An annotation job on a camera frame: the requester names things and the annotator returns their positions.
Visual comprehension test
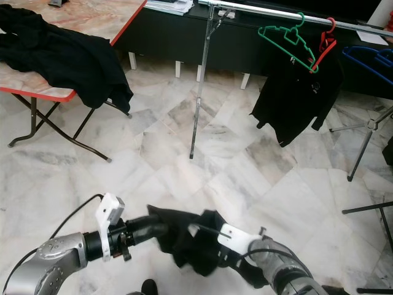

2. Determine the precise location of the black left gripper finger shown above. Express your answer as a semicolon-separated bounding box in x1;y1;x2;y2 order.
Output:
130;215;169;243

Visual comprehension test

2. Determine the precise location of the black shirt yellow logo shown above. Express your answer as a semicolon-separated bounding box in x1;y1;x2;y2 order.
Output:
147;206;262;288

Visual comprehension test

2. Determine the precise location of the blue plastic hanger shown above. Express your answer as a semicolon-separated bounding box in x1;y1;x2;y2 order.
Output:
342;45;393;84

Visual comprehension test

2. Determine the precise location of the green plastic hanger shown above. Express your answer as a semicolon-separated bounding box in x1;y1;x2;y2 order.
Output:
258;12;320;74

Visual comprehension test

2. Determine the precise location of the red plastic hanger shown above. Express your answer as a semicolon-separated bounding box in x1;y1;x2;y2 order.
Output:
310;17;337;71

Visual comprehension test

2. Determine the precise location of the robot black foot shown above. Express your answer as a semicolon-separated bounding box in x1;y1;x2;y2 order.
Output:
140;278;158;295

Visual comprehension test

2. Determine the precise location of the silver metal clothes rack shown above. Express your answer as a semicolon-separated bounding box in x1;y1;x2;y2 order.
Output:
189;0;393;182

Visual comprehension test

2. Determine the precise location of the black garment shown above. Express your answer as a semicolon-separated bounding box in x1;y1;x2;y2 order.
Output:
0;5;134;114

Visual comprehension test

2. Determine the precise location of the black TV cabinet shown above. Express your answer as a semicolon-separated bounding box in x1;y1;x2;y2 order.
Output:
114;0;393;99

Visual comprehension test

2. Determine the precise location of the black polo shirt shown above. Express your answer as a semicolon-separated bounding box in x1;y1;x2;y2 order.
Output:
251;43;344;148

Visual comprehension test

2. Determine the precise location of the marble red-edged folding table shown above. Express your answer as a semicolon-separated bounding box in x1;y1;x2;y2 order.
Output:
0;0;148;163

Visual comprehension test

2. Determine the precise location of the black folding chair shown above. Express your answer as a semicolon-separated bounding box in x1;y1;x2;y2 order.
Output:
342;202;393;294

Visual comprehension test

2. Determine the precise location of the stack of white papers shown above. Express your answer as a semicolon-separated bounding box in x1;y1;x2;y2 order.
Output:
144;0;194;16

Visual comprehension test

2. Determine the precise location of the dark brown fabric sofa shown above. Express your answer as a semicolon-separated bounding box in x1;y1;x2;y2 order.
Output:
382;136;393;167

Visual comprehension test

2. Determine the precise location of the white paper sheet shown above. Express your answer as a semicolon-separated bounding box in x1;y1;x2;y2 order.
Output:
356;29;391;45

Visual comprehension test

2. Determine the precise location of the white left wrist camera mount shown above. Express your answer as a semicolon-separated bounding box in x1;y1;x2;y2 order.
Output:
95;193;125;262

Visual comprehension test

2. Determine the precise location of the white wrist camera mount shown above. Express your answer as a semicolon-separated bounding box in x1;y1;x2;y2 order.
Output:
95;193;125;262
218;223;266;254

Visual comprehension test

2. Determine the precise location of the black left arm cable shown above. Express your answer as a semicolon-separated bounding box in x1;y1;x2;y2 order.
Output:
0;194;104;295

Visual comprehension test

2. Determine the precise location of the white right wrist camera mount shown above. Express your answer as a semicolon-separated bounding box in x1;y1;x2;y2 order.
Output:
218;223;266;254

